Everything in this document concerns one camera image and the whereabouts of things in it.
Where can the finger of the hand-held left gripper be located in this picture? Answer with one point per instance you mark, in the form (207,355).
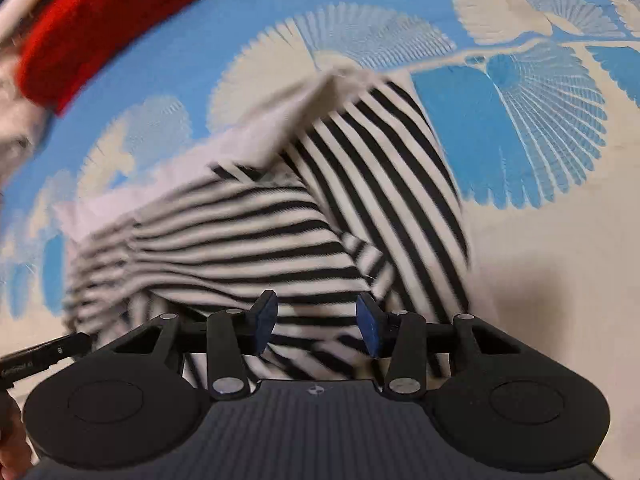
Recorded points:
(65,346)

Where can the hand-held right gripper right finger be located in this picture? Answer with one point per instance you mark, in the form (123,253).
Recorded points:
(370,325)

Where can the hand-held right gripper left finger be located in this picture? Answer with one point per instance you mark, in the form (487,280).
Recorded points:
(265,322)

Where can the black white striped hooded shirt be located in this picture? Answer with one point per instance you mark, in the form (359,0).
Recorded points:
(240,240)

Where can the person's left hand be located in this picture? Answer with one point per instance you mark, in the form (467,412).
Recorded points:
(12,430)

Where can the blue cream patterned bed sheet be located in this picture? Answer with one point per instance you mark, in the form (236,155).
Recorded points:
(525,240)

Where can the folded white blanket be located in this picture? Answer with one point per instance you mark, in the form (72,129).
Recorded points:
(15,125)

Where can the folded red blanket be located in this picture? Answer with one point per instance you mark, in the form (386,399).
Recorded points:
(100,25)

